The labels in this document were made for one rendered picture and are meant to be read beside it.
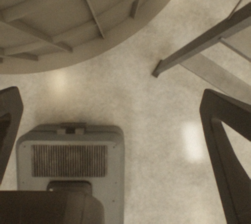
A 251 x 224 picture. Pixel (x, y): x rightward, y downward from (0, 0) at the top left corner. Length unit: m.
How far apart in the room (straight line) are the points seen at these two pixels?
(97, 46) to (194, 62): 0.54
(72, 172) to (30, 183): 0.21
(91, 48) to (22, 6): 0.76
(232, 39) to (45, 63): 0.95
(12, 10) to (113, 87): 0.84
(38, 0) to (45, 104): 0.89
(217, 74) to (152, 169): 0.68
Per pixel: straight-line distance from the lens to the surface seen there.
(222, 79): 1.12
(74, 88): 1.35
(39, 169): 1.22
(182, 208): 1.61
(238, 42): 0.81
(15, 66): 1.42
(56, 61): 1.34
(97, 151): 1.13
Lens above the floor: 1.32
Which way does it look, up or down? 84 degrees down
